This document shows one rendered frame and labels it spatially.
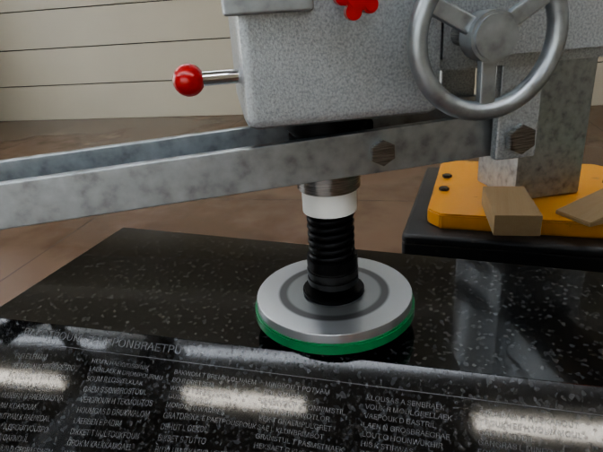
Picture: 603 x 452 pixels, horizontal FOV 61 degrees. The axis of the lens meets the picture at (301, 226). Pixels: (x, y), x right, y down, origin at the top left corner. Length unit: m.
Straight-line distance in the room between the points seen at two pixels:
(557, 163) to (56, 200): 1.21
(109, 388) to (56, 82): 7.78
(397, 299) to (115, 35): 7.31
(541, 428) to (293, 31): 0.50
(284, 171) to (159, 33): 6.98
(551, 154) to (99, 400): 1.17
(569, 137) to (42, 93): 7.84
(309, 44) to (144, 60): 7.17
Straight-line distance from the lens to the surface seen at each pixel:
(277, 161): 0.57
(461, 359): 0.68
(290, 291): 0.72
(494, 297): 0.81
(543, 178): 1.47
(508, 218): 1.22
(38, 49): 8.56
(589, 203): 1.42
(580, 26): 0.63
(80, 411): 0.81
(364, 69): 0.52
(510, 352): 0.70
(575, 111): 1.47
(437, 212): 1.35
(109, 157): 0.69
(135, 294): 0.88
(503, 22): 0.50
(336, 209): 0.63
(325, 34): 0.51
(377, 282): 0.73
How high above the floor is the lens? 1.28
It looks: 23 degrees down
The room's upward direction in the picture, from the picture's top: 4 degrees counter-clockwise
